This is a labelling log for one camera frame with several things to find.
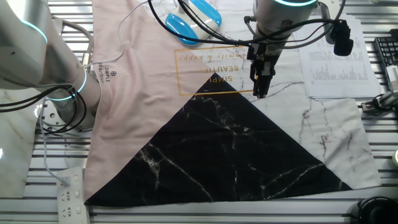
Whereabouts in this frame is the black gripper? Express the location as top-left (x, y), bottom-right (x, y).
top-left (247, 42), bottom-right (282, 99)

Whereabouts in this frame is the blue and white desk lamp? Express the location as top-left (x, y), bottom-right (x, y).
top-left (164, 0), bottom-right (223, 47)

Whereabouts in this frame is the pink black marble print cloth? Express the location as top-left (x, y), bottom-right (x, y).
top-left (83, 0), bottom-right (382, 208)

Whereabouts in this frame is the printed table paper stack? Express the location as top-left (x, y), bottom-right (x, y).
top-left (292, 14), bottom-right (382, 100)

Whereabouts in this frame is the black keyboard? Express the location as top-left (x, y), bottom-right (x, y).
top-left (373, 35), bottom-right (398, 68)

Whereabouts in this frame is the silver robot mounting plate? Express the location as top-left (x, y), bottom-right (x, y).
top-left (39, 99), bottom-right (96, 138)

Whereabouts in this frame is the white power strip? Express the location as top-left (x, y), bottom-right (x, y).
top-left (55, 167), bottom-right (91, 224)

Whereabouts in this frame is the thin black cable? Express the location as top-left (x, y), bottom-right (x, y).
top-left (177, 0), bottom-right (259, 46)

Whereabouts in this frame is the thick black cable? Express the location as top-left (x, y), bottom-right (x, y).
top-left (147, 0), bottom-right (346, 47)

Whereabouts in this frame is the metal clamp bracket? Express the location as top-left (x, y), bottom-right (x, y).
top-left (361, 91), bottom-right (398, 116)

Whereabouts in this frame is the white lamp power cable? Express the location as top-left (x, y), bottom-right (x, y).
top-left (39, 0), bottom-right (156, 187)

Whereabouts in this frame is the black round camera stand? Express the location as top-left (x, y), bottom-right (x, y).
top-left (351, 195), bottom-right (398, 224)

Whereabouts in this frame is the grey robot cable hose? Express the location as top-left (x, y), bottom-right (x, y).
top-left (60, 18), bottom-right (94, 68)

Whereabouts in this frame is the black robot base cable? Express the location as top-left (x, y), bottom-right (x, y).
top-left (0, 83), bottom-right (88, 136)

